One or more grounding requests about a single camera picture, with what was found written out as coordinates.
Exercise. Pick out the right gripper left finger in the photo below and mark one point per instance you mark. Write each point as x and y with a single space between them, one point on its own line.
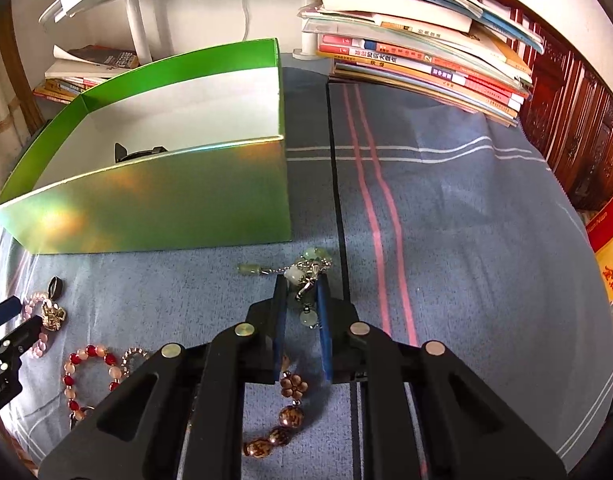
180 413

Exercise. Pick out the right stack of books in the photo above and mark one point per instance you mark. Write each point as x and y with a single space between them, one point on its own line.
460 52

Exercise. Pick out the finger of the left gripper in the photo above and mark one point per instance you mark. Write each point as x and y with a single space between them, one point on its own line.
21 339
9 308

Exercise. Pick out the beige curtain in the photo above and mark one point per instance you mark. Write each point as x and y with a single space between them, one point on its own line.
20 116

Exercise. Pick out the dark wooden headboard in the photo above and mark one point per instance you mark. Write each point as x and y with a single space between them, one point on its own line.
570 116

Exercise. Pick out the red and yellow packet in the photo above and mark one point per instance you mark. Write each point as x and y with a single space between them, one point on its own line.
600 235

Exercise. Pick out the gold flower brooch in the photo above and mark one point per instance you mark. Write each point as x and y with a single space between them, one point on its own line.
53 315

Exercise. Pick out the blue striped bed sheet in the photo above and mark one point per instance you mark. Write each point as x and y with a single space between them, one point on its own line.
441 225

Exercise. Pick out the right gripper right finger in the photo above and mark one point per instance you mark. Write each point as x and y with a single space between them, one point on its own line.
424 412

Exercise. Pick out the green cardboard box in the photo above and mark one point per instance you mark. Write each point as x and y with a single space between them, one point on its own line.
186 152

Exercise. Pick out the stack of books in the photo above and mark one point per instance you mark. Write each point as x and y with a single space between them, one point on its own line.
75 71
460 52

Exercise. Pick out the left stack of books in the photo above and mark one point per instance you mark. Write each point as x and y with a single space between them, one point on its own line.
75 71

